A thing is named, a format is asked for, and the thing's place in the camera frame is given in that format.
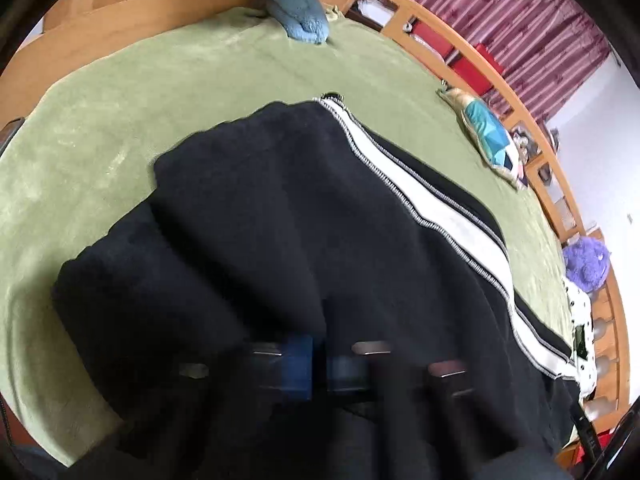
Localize geometric patterned pillow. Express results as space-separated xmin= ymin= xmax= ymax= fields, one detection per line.
xmin=437 ymin=86 xmax=531 ymax=191

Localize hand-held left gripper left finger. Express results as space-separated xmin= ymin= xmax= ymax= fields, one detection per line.
xmin=177 ymin=335 xmax=317 ymax=480

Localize white plastic bag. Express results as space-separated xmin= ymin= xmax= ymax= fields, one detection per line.
xmin=359 ymin=0 xmax=396 ymax=26

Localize red chairs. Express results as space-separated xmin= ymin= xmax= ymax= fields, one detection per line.
xmin=450 ymin=44 xmax=507 ymax=98

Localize green fleece blanket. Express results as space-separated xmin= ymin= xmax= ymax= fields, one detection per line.
xmin=0 ymin=7 xmax=576 ymax=468

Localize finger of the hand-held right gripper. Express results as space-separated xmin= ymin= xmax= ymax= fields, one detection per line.
xmin=570 ymin=400 xmax=608 ymax=468

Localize red box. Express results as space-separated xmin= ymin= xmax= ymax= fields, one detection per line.
xmin=412 ymin=22 xmax=455 ymax=63

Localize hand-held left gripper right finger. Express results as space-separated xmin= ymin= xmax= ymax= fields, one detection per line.
xmin=326 ymin=339 xmax=481 ymax=480

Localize red striped curtain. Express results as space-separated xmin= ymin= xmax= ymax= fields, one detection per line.
xmin=370 ymin=0 xmax=616 ymax=126

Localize purple plush toy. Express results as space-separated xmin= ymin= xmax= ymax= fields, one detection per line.
xmin=562 ymin=237 xmax=613 ymax=293

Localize light blue plush toy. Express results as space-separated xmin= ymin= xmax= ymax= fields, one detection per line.
xmin=257 ymin=0 xmax=428 ymax=46

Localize black pants with white stripe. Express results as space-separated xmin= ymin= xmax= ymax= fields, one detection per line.
xmin=50 ymin=97 xmax=581 ymax=480

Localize white spotted pillow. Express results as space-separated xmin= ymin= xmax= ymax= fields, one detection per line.
xmin=562 ymin=280 xmax=601 ymax=401

